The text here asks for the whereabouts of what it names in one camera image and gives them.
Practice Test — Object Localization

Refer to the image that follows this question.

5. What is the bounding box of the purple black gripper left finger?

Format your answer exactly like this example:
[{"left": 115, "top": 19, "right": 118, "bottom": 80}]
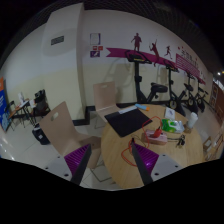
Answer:
[{"left": 64, "top": 144, "right": 92, "bottom": 185}]

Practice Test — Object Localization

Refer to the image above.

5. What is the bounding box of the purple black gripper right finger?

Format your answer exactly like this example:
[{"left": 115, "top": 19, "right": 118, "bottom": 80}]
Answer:
[{"left": 131, "top": 142, "right": 159, "bottom": 185}]

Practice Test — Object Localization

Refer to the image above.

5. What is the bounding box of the red charger plug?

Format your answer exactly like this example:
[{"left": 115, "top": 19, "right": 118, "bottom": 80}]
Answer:
[{"left": 153, "top": 128, "right": 162, "bottom": 138}]

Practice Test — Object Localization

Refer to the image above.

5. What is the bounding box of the pink power strip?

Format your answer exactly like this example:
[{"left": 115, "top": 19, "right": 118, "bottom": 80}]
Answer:
[{"left": 143, "top": 129, "right": 168, "bottom": 145}]

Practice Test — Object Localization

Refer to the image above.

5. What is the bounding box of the round wooden table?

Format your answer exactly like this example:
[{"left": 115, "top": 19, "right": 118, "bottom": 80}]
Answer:
[{"left": 101, "top": 105, "right": 204, "bottom": 189}]

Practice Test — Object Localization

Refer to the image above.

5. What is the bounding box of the near light wooden chair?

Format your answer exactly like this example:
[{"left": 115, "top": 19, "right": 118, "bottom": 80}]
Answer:
[{"left": 39, "top": 102, "right": 101, "bottom": 169}]

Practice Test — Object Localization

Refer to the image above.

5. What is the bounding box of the light wooden chair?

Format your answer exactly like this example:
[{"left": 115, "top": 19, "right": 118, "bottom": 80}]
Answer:
[
  {"left": 93, "top": 81, "right": 119, "bottom": 122},
  {"left": 39, "top": 102, "right": 101, "bottom": 169}
]

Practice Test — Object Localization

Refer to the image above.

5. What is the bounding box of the black small clip object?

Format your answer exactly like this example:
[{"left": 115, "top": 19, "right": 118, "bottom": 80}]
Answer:
[{"left": 176, "top": 135, "right": 185, "bottom": 147}]

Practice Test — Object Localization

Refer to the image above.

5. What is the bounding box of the black mat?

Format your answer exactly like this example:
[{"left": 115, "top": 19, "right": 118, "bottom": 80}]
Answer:
[{"left": 105, "top": 109, "right": 152, "bottom": 137}]

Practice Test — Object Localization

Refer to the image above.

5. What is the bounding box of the green wet wipes pack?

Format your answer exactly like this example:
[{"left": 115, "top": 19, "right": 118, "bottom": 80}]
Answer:
[{"left": 162, "top": 119, "right": 184, "bottom": 133}]

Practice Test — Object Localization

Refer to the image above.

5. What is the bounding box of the black bag on floor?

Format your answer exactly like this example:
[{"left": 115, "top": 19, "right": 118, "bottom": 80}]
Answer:
[{"left": 32, "top": 124, "right": 50, "bottom": 145}]

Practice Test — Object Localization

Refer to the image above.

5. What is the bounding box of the white booklet on table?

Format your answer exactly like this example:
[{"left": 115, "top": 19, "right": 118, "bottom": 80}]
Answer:
[{"left": 165, "top": 107, "right": 175, "bottom": 120}]

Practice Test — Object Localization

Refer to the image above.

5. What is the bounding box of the white paper sheet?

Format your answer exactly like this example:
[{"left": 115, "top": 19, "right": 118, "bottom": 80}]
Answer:
[{"left": 118, "top": 105, "right": 137, "bottom": 114}]

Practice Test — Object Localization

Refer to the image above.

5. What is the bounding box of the blue and orange pen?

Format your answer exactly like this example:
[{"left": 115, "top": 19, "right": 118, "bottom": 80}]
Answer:
[{"left": 135, "top": 104, "right": 150, "bottom": 111}]

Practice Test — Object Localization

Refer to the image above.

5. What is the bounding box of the white paper cup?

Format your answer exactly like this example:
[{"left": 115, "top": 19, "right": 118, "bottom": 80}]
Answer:
[{"left": 187, "top": 112, "right": 198, "bottom": 129}]

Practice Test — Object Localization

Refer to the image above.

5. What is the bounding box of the black office chair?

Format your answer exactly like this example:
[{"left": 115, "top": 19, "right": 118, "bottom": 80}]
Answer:
[{"left": 33, "top": 90, "right": 50, "bottom": 116}]

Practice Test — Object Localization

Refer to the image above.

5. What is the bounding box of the wooden chair at right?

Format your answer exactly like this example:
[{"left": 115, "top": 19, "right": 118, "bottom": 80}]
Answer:
[{"left": 203, "top": 131, "right": 224, "bottom": 161}]

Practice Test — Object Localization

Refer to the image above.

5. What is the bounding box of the far light wooden chair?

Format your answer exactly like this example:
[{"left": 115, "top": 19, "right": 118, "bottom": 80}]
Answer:
[{"left": 93, "top": 81, "right": 119, "bottom": 122}]

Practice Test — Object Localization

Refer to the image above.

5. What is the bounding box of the black exercise bike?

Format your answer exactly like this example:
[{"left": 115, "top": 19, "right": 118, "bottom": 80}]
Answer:
[
  {"left": 195, "top": 78, "right": 208, "bottom": 113},
  {"left": 163, "top": 59, "right": 189, "bottom": 117},
  {"left": 124, "top": 49, "right": 169, "bottom": 105},
  {"left": 185, "top": 71, "right": 198, "bottom": 114}
]

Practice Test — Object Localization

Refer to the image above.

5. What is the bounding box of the small desk with items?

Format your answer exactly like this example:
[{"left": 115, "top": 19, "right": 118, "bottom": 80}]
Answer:
[{"left": 9, "top": 92, "right": 36, "bottom": 125}]

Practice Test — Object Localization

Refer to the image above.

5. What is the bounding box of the black exercise bike far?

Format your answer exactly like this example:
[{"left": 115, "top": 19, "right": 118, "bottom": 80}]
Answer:
[{"left": 195, "top": 78, "right": 208, "bottom": 113}]

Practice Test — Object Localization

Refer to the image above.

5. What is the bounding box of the blue orange banner stand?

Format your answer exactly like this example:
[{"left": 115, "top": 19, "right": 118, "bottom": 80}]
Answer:
[{"left": 0, "top": 78, "right": 10, "bottom": 132}]

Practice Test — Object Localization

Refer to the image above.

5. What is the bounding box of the black exercise bike near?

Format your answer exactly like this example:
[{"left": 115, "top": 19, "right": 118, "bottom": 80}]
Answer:
[{"left": 124, "top": 49, "right": 169, "bottom": 105}]

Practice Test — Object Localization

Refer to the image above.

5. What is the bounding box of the orange red cable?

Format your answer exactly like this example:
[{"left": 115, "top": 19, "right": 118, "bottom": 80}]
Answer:
[{"left": 120, "top": 115, "right": 164, "bottom": 167}]

